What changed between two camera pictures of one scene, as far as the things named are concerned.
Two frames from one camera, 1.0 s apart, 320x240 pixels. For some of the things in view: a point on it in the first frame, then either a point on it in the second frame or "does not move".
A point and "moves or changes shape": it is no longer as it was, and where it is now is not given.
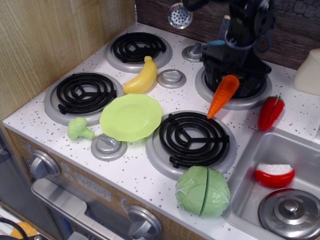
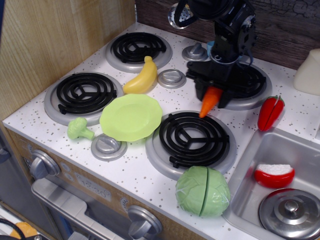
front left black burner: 84,95 does not move
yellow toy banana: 145,80 does not move
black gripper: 219,59 to 208,73
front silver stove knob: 107,149 does not move
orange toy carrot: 222,92 moves or changes shape
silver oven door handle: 71,206 does not move
